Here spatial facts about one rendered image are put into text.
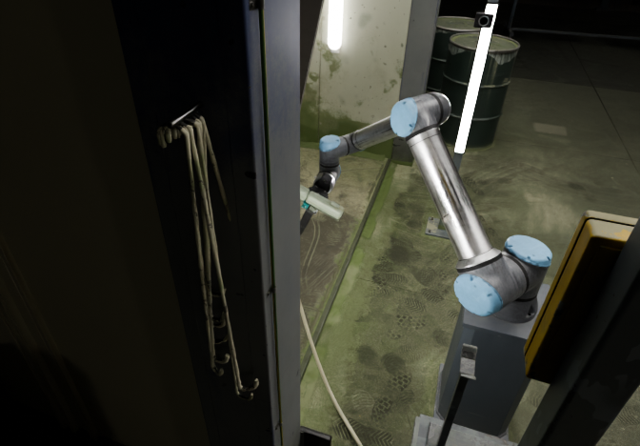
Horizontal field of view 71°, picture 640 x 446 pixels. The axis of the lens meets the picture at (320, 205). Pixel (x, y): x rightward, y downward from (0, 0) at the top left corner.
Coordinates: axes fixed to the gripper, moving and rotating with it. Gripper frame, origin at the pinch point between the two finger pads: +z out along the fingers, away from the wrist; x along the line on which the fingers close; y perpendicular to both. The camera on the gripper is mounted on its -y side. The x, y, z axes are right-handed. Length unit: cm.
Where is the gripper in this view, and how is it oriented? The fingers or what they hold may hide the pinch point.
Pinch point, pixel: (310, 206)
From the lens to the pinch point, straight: 178.7
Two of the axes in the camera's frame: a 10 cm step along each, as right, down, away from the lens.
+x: -8.7, -4.9, -0.2
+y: -4.1, 7.0, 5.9
